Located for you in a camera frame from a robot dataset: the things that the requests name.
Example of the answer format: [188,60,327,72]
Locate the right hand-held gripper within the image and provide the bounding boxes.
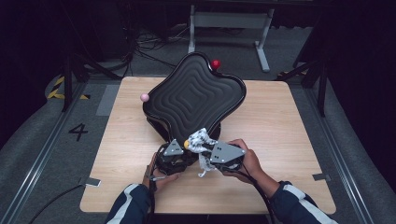
[208,140,247,173]

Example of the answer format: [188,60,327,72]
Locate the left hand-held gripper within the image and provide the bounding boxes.
[153,138,200,176]

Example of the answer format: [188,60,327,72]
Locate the white grey patterned cloth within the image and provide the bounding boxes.
[186,127,219,178]

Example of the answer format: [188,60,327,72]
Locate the black wavy tray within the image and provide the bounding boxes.
[139,50,248,147]

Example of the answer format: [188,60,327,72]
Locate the person's right hand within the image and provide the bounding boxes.
[222,138,265,185]

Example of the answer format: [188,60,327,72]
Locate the person's left hand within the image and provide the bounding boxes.
[142,152,181,192]

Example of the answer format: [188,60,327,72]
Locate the grey tape piece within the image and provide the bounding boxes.
[312,173,332,182]
[78,176,102,189]

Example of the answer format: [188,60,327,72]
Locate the black tripod stand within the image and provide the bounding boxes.
[275,55,328,119]
[60,52,122,113]

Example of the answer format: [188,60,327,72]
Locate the grey metal stand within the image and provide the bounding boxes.
[186,4,276,73]

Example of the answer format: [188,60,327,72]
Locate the yellow black hazard tape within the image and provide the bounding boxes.
[46,75,92,101]

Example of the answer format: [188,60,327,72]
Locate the left hand-held gripper cable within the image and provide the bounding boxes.
[144,152,163,224]

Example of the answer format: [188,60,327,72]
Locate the hand-held gripper cable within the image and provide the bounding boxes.
[144,152,163,224]
[218,164,276,224]

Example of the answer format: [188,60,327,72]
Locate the right hand-held gripper cable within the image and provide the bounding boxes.
[218,164,276,224]

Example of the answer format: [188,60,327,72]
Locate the bundle of black cables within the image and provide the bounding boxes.
[106,8,194,78]

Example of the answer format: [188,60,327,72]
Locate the metal floor rail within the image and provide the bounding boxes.
[0,80,92,224]
[304,87,375,224]

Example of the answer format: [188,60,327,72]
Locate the black floor cable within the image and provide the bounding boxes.
[29,184,87,224]

